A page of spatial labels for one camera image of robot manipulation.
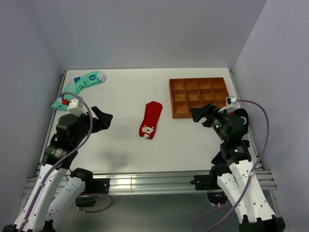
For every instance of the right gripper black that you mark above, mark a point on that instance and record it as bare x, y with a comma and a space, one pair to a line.
198, 112

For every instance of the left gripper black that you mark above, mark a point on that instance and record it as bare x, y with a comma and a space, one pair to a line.
103, 121

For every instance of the red santa sock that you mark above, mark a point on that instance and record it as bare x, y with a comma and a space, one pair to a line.
151, 117

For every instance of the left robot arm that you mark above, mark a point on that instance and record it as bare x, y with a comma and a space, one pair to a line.
44, 208

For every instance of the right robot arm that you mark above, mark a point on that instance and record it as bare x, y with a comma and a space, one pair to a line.
236, 176

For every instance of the orange compartment tray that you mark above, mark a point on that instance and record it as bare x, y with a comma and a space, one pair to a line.
186, 93

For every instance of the black blue sock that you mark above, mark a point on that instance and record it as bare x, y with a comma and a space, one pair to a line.
244, 115

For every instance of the mint green patterned sock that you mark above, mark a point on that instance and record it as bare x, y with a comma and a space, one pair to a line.
76, 84

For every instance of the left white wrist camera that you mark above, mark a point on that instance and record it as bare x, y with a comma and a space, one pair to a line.
74, 106

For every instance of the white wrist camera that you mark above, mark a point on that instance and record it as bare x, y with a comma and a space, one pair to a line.
231, 104
74, 106

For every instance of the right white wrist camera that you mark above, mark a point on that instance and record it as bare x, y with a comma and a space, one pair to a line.
231, 104

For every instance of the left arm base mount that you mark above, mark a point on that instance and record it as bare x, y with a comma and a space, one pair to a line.
97, 185

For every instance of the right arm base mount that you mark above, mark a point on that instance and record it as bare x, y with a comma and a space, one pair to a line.
214, 192

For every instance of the aluminium frame rail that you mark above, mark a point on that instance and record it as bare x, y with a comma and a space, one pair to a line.
156, 183

